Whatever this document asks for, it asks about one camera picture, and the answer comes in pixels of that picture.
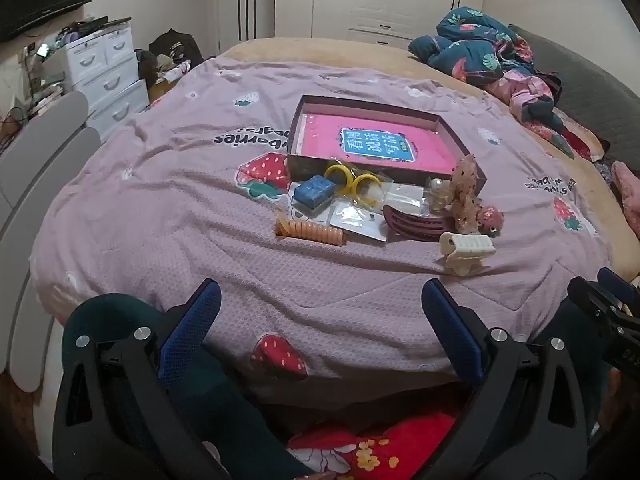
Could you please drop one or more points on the grey headboard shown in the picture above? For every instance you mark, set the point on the grey headboard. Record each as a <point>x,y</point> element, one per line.
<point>590,90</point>

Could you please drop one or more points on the grey petal footboard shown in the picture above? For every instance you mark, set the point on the grey petal footboard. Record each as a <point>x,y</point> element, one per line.
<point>35,175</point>

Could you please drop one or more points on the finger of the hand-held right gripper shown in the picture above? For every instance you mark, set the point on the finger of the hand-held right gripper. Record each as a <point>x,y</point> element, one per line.
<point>617,282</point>
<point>592,296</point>

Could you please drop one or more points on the black bag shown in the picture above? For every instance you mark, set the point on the black bag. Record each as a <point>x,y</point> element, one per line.
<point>175,45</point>

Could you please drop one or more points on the purple strawberry blanket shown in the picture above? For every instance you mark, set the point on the purple strawberry blanket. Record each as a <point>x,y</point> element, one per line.
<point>200,185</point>

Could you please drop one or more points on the white door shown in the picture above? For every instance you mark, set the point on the white door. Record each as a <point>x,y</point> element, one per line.
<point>245,7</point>

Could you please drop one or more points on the clear packet with white card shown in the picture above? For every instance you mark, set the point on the clear packet with white card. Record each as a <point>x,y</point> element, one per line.
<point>407,199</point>

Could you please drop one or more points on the lit phone screen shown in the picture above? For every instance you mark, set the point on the lit phone screen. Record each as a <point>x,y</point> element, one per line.
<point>43,51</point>

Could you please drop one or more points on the beige dotted scrunchie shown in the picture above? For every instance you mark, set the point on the beige dotted scrunchie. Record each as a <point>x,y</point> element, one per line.
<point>464,192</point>

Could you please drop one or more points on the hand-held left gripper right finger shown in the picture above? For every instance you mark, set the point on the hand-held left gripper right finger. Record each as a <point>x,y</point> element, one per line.
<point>452,325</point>

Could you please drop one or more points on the pink book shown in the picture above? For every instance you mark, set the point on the pink book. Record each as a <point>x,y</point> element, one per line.
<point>372,141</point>

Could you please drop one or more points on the dark flat clutter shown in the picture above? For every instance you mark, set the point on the dark flat clutter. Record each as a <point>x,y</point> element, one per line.
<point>97,24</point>

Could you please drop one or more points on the brown cardboard carton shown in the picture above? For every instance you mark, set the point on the brown cardboard carton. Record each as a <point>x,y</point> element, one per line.
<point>162,85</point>

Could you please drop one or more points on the shallow cardboard box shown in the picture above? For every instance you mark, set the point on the shallow cardboard box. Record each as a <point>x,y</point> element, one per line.
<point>385,140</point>

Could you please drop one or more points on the clear earring packet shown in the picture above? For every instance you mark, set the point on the clear earring packet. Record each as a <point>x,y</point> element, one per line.
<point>357,220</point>

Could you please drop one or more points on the maroon hair claw clip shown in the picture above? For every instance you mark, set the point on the maroon hair claw clip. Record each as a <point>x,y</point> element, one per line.
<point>412,222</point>

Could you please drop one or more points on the pearl hair accessory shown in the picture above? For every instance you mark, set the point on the pearl hair accessory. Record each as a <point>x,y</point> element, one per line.
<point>437,194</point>

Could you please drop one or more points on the white drawer cabinet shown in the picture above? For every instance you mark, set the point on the white drawer cabinet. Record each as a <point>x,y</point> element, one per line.
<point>105,75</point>

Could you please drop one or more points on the yellow bangle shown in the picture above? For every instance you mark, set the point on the yellow bangle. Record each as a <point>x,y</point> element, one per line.
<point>337,175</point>
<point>366,190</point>

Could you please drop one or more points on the red floral cloth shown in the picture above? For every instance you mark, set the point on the red floral cloth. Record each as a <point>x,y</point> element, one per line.
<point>380,447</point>

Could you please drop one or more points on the pink plush cloth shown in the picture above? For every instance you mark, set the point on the pink plush cloth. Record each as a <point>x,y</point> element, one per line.
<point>627,187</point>

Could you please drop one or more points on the tan bed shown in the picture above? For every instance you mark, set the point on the tan bed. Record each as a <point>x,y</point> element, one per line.
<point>320,52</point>

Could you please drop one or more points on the blue floral quilt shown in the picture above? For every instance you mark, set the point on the blue floral quilt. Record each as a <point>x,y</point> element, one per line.
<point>480,50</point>

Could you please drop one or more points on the small blue case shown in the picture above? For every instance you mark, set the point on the small blue case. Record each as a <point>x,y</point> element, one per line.
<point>314,191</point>

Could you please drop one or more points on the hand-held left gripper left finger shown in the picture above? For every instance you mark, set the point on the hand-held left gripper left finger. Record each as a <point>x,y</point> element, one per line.
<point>192,322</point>

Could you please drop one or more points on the cream hair claw clip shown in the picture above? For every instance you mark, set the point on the cream hair claw clip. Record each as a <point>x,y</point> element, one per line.
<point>467,251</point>

